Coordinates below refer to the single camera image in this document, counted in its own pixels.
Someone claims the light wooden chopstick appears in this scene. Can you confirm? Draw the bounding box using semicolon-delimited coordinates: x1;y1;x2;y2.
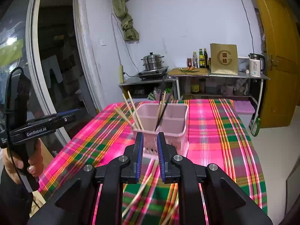
156;91;166;126
161;198;179;225
122;94;141;130
128;91;144;130
114;107;137;129
122;159;156;218

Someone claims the metal kitchen counter shelf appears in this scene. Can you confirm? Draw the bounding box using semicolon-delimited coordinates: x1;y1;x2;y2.
119;70;269;127

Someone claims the left hand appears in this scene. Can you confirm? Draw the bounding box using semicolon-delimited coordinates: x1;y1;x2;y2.
2;138;45;185

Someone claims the pink plaid tablecloth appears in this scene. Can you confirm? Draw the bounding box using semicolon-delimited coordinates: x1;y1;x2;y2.
39;99;267;224

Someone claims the wooden chopstick in basket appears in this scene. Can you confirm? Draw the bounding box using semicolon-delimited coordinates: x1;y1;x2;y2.
114;107;135;128
154;91;165;132

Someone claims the green glass bottle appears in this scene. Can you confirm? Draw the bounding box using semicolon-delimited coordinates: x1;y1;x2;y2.
251;118;261;137

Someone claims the white power strip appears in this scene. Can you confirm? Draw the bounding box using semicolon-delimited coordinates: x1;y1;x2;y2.
118;65;124;83

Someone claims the purple storage box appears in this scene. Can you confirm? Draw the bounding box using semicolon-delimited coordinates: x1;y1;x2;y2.
233;100;255;128

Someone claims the pink plastic utensil basket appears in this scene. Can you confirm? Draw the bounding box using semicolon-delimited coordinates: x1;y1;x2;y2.
137;103;189;160

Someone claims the steel steamer pot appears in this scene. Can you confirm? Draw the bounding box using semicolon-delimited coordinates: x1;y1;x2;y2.
141;52;164;71

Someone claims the black induction cooker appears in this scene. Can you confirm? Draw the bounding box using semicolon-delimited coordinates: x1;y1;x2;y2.
136;67;168;80

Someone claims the wooden cutting board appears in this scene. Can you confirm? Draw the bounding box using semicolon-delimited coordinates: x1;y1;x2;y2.
168;67;209;76

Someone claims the green hanging cloth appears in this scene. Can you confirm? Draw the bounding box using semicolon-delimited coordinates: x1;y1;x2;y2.
112;0;139;41

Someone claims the clear white bottle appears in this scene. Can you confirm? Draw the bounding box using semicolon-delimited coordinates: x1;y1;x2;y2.
192;51;198;68

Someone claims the green soy sauce bottle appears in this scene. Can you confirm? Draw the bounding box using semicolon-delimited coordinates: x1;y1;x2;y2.
199;48;206;68

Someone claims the gold cardboard box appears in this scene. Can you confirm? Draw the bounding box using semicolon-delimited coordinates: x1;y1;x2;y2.
210;43;239;75

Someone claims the red sauce jar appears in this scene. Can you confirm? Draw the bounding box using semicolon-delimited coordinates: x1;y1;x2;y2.
187;58;192;68

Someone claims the dark sauce bottle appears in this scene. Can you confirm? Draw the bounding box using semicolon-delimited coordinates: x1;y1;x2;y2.
203;48;209;69

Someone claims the white electric kettle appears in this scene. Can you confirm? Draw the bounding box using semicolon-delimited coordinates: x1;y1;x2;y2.
248;53;266;77

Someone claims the yellow wooden door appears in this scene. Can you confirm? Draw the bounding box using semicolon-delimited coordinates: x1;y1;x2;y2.
256;0;299;128

